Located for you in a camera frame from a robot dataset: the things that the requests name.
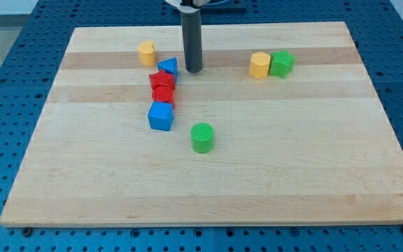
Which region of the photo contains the blue triangle block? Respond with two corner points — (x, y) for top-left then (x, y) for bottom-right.
(157, 57), (178, 82)

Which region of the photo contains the green cylinder block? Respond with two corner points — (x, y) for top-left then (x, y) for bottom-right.
(190, 122), (214, 153)

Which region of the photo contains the blue cube block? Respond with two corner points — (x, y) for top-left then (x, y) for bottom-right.
(148, 101), (174, 131)

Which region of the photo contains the red cylinder block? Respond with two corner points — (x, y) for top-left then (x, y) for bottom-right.
(152, 86), (175, 108)

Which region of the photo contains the red star block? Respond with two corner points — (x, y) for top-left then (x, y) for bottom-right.
(149, 70), (176, 90)

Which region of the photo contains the wooden board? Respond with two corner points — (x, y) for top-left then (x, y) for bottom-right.
(0, 22), (403, 228)

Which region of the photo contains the yellow hexagon block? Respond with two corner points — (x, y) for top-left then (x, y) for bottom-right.
(249, 52), (271, 78)

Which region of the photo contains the yellow heart block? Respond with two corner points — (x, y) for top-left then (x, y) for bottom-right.
(137, 41), (157, 67)

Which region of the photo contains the green star block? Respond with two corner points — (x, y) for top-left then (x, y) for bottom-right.
(269, 50), (296, 78)

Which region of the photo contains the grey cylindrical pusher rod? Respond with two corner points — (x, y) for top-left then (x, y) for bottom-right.
(181, 7), (203, 73)

